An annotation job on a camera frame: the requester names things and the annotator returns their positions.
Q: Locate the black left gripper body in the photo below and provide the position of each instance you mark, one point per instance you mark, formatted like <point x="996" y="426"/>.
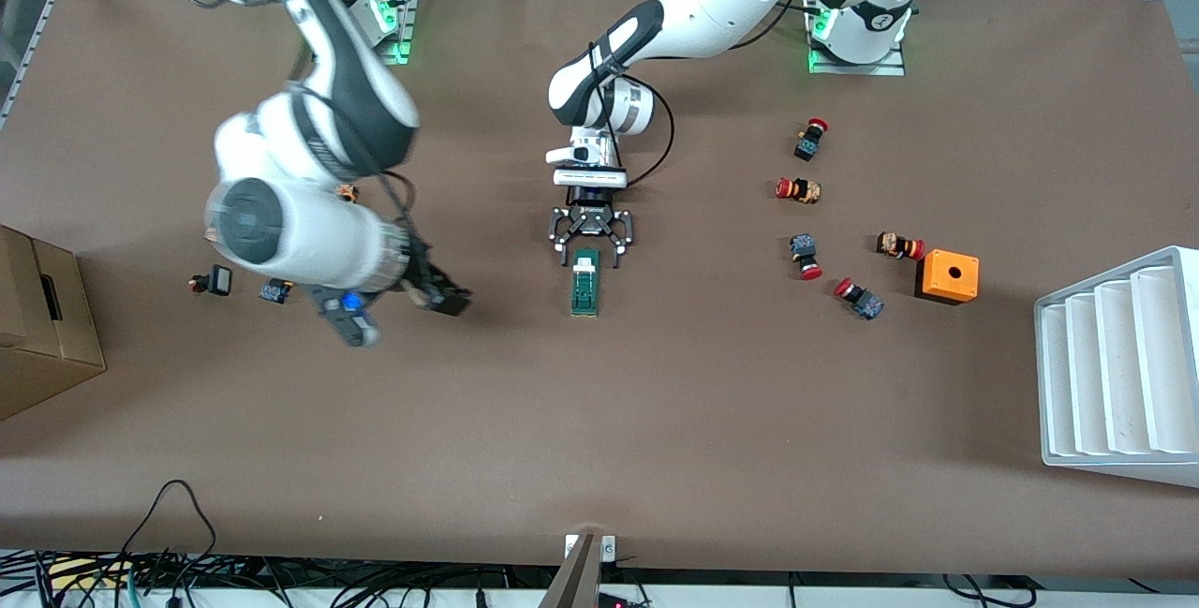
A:
<point x="591" y="199"/>

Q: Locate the green load switch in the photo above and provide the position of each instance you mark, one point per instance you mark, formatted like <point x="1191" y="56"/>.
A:
<point x="585" y="289"/>

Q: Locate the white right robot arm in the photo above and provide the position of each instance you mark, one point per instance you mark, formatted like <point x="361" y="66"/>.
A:
<point x="309" y="121"/>

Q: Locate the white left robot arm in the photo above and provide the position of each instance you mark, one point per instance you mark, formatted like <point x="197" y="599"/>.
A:
<point x="712" y="8"/>

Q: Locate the green button blue contact block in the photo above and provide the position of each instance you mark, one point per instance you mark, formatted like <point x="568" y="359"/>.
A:
<point x="274" y="290"/>

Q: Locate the red button blue contact block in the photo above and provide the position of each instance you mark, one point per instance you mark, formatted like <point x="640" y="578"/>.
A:
<point x="804" y="250"/>
<point x="808" y="144"/>
<point x="862" y="299"/>

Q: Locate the red button orange contact block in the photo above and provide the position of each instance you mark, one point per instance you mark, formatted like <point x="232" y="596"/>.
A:
<point x="897" y="244"/>
<point x="801" y="190"/>

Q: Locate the brown support beam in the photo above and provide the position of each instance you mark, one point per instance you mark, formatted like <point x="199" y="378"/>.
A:
<point x="573" y="580"/>

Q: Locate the brown cardboard box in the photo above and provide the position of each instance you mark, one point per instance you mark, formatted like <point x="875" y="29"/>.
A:
<point x="47" y="336"/>

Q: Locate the yellow tag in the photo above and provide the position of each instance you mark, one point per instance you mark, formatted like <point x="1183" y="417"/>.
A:
<point x="80" y="572"/>

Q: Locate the white ridged plastic tray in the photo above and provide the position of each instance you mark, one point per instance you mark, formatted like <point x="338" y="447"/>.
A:
<point x="1115" y="364"/>

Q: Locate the black selector switch red tip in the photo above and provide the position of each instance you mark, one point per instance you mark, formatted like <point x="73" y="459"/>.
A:
<point x="221" y="280"/>

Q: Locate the aluminium right arm base plate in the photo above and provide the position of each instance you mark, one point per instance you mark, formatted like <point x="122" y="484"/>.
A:
<point x="398" y="53"/>

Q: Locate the aluminium left arm base plate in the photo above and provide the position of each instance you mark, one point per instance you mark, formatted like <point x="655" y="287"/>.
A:
<point x="857" y="67"/>

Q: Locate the silver metal bracket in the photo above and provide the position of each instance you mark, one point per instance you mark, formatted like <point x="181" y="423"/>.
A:
<point x="609" y="548"/>

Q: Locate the orange button enclosure box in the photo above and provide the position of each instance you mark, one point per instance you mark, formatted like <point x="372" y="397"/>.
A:
<point x="960" y="282"/>

